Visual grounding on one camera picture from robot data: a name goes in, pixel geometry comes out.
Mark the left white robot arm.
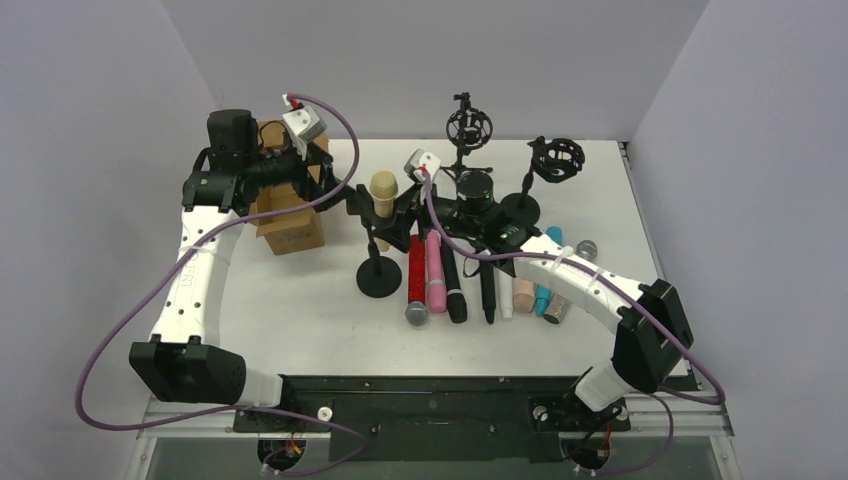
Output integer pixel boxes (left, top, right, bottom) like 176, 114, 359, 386
129, 106, 339, 407

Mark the teal microphone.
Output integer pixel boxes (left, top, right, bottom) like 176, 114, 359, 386
534, 225, 564, 318

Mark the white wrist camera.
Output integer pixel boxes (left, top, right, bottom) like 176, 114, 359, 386
403, 149, 442, 183
281, 106, 327, 160

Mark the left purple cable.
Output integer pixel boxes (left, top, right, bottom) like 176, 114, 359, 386
74, 92, 370, 479

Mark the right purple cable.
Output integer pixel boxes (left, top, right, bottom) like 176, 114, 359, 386
421, 168, 727, 478

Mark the cream white microphone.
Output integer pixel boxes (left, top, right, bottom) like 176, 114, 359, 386
369, 170, 398, 219

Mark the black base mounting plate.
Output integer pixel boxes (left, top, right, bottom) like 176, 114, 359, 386
233, 374, 631, 465

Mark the black microphone white ring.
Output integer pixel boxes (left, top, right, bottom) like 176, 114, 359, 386
479, 261, 497, 326

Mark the silver glitter microphone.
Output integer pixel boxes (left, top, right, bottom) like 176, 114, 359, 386
543, 239, 600, 326

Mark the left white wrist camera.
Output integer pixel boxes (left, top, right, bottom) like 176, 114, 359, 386
281, 106, 327, 160

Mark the white microphone grey head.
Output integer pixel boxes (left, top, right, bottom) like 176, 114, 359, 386
497, 271, 514, 320

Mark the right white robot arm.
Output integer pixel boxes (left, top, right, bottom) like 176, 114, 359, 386
376, 169, 693, 412

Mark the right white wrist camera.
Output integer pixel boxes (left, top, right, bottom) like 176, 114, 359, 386
403, 149, 442, 183

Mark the peach pink microphone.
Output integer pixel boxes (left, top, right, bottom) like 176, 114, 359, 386
512, 278, 536, 314

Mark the red glitter microphone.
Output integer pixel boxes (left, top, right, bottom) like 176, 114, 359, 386
405, 234, 429, 327

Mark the brown cardboard box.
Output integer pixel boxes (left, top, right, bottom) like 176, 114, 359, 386
250, 119, 331, 257

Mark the purple cable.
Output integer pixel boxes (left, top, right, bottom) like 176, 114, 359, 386
74, 92, 370, 479
421, 168, 727, 478

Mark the clip mic stand round base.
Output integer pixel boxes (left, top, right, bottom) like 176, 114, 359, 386
346, 184, 402, 298

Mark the shock mount stand round base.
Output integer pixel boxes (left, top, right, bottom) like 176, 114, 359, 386
500, 136, 586, 226

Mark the tripod shock mount stand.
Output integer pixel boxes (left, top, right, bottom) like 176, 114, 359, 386
444, 92, 493, 182

